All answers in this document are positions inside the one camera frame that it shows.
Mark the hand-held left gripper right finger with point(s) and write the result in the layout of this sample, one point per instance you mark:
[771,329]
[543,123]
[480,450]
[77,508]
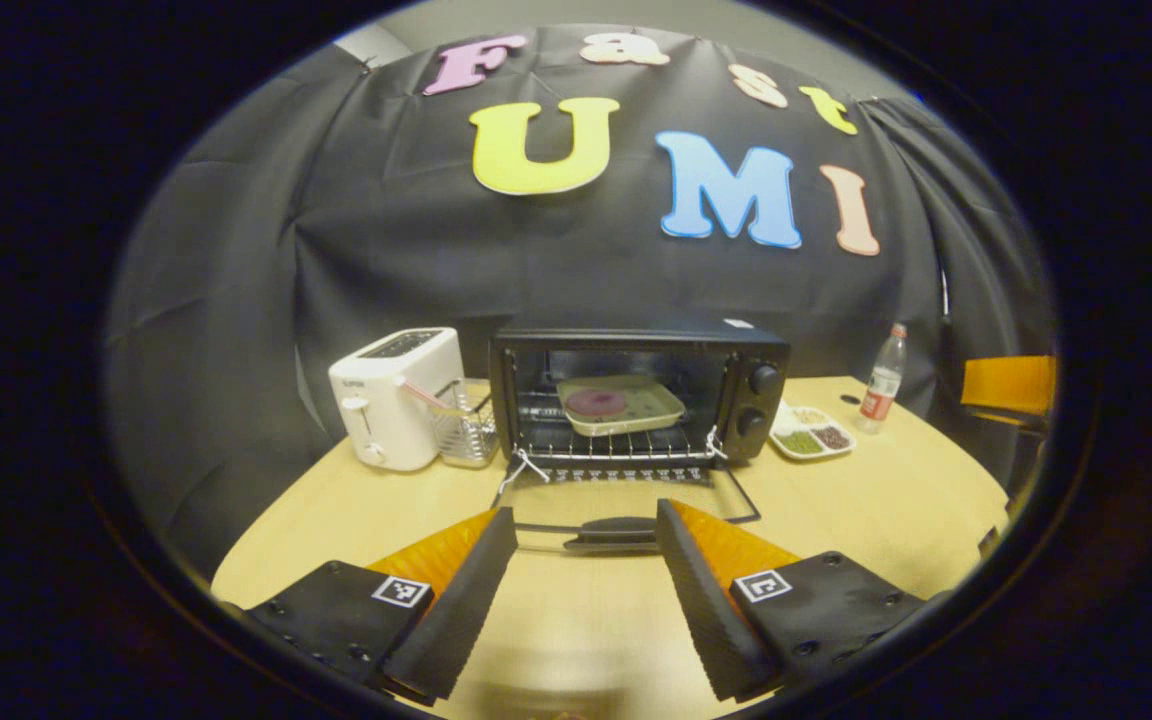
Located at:
[711,610]

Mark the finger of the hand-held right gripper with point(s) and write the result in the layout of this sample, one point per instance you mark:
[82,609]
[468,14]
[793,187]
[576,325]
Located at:
[1006,385]

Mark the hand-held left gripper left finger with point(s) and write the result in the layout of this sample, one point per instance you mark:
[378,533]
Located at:
[456,610]

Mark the white square plate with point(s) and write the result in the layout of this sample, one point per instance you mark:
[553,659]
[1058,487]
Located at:
[651,405]

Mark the pink round cake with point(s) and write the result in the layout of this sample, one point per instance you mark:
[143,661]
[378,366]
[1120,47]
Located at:
[596,403]

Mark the black electric oven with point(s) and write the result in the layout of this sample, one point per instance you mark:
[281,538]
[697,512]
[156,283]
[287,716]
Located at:
[751,345]

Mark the clear bottle with red label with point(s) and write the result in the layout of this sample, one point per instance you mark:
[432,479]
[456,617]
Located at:
[881,390]

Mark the white divided dish of beans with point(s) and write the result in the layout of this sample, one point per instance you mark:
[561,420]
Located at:
[806,440]

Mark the white toaster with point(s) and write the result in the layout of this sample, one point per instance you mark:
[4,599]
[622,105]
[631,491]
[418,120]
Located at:
[386,390]

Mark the black backdrop cloth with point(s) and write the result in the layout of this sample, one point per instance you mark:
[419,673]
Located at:
[336,220]

